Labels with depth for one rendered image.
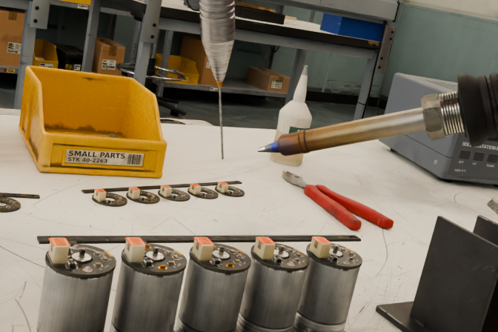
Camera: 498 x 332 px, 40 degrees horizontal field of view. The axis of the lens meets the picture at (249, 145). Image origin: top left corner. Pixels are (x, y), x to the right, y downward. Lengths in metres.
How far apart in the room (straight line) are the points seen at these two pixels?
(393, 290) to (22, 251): 0.23
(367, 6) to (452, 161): 2.64
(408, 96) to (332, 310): 0.55
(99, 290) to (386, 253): 0.30
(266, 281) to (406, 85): 0.58
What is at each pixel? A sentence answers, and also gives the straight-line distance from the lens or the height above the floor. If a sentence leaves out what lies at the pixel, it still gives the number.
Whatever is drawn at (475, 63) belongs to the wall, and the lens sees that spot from 5.94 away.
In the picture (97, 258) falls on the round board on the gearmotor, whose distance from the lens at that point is 0.26.
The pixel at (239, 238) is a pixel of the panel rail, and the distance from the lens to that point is 0.29.
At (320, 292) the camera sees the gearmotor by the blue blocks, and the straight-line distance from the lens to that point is 0.30.
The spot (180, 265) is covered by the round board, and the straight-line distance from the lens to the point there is 0.26.
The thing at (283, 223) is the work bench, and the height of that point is 0.75.
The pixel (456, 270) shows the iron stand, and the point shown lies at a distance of 0.38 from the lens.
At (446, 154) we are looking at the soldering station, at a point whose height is 0.78.
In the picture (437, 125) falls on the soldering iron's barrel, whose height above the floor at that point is 0.89.
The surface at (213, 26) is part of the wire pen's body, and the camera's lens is 0.21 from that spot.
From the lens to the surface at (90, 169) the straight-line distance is 0.54.
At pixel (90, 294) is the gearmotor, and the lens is 0.25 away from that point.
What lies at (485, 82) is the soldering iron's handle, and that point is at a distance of 0.23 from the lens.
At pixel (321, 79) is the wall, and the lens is 6.08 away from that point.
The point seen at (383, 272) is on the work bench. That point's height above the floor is 0.75.
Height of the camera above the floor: 0.92
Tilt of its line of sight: 13 degrees down
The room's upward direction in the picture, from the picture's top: 12 degrees clockwise
